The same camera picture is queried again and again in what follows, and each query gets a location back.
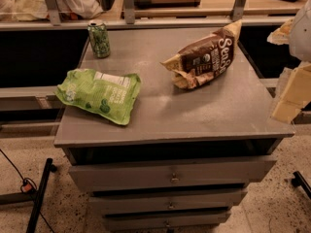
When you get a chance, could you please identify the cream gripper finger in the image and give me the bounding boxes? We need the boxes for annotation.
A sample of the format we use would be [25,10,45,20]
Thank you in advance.
[271,63,311,123]

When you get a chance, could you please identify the green soda can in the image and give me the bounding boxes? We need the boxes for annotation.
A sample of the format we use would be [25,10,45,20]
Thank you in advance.
[87,20,110,58]

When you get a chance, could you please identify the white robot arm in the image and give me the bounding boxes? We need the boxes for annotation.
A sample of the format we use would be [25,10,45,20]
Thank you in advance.
[267,0,311,123]

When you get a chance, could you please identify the black stand foot right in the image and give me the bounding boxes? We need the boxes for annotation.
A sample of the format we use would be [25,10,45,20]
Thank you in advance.
[291,171,311,199]

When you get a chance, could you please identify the brown chip bag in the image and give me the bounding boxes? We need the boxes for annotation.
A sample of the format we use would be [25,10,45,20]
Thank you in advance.
[162,20,242,89]

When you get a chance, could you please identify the grey drawer cabinet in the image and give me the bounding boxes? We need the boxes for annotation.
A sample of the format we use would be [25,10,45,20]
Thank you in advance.
[54,28,294,231]

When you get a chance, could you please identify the green snack bag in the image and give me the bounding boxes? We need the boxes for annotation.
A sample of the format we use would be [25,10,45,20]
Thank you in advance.
[55,69,141,125]

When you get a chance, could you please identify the white cloth on shelf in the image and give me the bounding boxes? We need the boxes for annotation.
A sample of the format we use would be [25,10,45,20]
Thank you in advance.
[0,0,103,21]

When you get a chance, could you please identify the black stand leg left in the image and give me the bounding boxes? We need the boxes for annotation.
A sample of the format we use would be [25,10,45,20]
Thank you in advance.
[0,158,57,233]

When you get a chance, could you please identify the grey metal shelf rail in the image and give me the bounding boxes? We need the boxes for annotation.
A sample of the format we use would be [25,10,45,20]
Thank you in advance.
[0,0,308,31]

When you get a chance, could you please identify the black floor cable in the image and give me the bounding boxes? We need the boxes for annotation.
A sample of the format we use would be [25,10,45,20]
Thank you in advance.
[0,149,56,233]

